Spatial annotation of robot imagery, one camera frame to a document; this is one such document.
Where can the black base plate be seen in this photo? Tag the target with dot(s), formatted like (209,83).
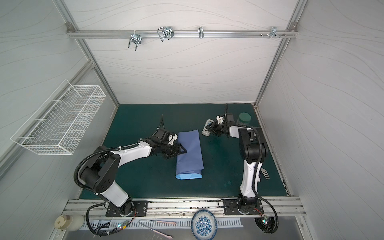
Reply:
(138,208)
(231,207)

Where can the left metal hook clamp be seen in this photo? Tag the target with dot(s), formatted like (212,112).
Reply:
(135,40)

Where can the white round container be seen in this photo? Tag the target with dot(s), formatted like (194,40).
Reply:
(69,223)

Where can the white wire basket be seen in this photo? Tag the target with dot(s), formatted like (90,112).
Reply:
(58,125)

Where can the black round fan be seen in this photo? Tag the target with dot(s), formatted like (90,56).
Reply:
(266,224)

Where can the aluminium top cross rail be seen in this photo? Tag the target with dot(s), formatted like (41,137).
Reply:
(179,34)

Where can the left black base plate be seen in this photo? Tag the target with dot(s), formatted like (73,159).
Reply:
(138,208)

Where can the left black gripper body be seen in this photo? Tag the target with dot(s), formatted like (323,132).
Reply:
(169,150)

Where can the right metal bracket clamp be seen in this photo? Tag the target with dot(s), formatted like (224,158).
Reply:
(273,34)

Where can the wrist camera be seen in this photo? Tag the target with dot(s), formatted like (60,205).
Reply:
(172,138)
(220,120)

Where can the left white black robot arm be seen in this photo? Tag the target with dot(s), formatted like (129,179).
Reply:
(97,172)

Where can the small metal ring clamp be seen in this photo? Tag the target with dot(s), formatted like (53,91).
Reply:
(201,32)

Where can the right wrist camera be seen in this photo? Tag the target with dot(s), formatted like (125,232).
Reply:
(220,120)

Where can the blue white patterned plate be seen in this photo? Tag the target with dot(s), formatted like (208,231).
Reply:
(204,225)

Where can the metal hook clamp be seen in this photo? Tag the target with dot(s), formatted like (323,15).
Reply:
(165,33)
(135,40)

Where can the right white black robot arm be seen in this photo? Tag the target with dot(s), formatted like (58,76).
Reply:
(253,150)

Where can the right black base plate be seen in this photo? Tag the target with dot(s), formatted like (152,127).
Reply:
(231,207)

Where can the green lid clear jar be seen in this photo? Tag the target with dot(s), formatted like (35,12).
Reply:
(244,119)

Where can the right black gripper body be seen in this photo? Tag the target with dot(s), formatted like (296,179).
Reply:
(213,128)

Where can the green table mat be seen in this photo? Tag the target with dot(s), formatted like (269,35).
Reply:
(155,176)

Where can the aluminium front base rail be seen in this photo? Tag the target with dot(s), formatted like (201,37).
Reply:
(186,207)

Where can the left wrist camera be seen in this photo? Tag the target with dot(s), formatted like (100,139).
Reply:
(172,138)

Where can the light blue wrapping paper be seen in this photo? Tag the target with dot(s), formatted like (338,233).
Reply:
(190,164)

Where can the middle metal hook clamp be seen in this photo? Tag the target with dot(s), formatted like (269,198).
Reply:
(165,33)

